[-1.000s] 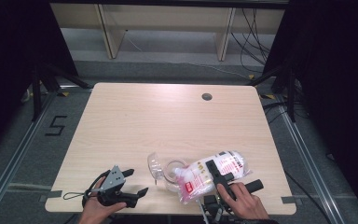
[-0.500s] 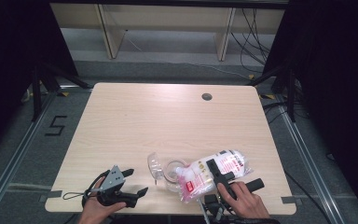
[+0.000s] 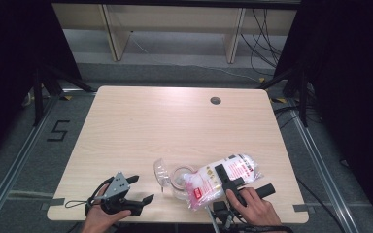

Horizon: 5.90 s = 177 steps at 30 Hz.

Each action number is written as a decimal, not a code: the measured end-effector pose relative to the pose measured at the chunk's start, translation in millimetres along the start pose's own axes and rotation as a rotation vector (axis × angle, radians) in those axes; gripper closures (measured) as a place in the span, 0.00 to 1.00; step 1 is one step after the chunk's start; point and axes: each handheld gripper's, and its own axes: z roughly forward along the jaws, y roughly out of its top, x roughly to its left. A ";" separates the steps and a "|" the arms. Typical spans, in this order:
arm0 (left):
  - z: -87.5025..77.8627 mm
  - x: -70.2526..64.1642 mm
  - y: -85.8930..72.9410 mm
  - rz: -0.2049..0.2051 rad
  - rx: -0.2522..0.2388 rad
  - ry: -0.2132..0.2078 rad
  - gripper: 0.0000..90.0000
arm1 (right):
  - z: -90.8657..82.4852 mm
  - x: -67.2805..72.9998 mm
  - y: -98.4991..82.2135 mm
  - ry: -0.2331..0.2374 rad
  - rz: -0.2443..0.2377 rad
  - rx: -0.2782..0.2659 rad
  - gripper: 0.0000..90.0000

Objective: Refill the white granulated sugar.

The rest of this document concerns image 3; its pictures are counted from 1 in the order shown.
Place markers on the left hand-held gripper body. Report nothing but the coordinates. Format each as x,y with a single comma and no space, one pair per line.
119,186

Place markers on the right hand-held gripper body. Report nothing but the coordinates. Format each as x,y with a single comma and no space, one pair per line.
222,212

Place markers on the red and white spout pouch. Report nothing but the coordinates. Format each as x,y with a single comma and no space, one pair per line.
207,184

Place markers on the person's right hand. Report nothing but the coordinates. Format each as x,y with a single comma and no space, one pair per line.
257,210

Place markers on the person's left hand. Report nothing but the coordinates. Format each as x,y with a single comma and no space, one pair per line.
98,221

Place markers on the grey tape strip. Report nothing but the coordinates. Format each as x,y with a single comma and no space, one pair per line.
302,208
56,202

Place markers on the yellow and black tape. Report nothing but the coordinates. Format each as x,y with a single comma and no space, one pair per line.
280,100
261,79

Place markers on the black metal stand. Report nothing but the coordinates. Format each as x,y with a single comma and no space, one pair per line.
38,103
302,103

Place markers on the black curtain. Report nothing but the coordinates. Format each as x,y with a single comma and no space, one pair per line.
353,81
6,64

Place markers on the silver floor rail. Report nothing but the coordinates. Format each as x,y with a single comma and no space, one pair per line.
13,173
320,165

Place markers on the light wooden desk frame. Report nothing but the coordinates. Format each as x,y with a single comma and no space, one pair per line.
175,17

